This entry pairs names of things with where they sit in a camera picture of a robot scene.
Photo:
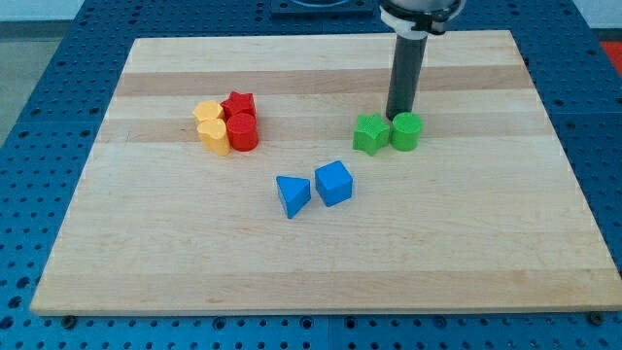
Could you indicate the blue triangle block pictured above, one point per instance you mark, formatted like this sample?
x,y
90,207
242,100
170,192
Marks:
x,y
294,194

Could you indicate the red star block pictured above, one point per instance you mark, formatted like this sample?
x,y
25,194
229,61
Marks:
x,y
239,103

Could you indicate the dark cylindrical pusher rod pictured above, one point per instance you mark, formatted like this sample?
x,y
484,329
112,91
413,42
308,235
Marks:
x,y
406,69

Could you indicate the green star block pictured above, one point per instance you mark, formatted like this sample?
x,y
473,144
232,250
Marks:
x,y
371,134

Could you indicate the robot wrist flange with clamp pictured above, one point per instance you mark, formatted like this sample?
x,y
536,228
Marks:
x,y
415,19

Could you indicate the blue cube block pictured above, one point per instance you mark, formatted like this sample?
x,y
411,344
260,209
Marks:
x,y
334,183

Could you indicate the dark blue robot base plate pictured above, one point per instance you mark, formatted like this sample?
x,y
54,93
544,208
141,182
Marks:
x,y
322,8

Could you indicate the yellow hexagon block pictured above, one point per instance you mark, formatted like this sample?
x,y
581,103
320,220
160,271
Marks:
x,y
209,110

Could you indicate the green circle block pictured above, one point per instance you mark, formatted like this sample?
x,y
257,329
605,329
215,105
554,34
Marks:
x,y
407,128

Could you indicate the wooden board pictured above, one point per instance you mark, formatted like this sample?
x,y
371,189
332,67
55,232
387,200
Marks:
x,y
485,216

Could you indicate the red circle block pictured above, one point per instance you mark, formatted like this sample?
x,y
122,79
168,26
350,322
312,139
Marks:
x,y
242,132

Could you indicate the yellow heart block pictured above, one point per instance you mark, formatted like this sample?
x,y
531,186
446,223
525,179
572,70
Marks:
x,y
214,137

